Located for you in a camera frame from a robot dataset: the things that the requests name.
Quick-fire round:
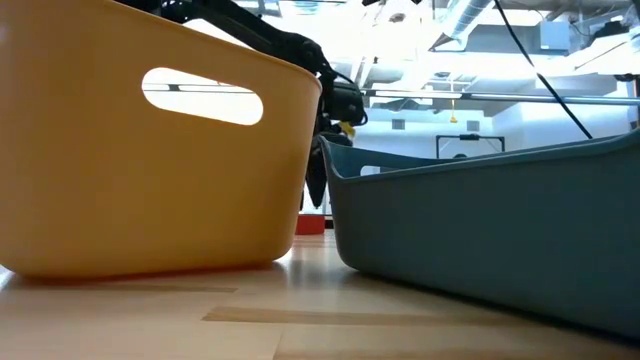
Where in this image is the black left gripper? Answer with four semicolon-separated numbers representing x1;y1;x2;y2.
304;69;370;210

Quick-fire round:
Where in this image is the dark teal plastic bin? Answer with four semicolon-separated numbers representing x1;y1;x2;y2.
318;129;640;342

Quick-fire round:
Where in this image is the yellow-orange plastic bin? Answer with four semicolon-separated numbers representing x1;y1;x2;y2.
0;0;324;280

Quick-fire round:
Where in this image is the red rectangular toy block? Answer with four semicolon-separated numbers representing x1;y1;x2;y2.
294;213;328;237

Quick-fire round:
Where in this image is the black rectangular frame stand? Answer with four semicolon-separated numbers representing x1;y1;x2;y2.
435;132;507;161

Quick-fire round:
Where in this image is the silver ventilation duct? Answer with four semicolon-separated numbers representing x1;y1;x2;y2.
428;0;495;52

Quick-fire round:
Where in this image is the thin black cable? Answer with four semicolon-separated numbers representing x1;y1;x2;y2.
492;0;595;141

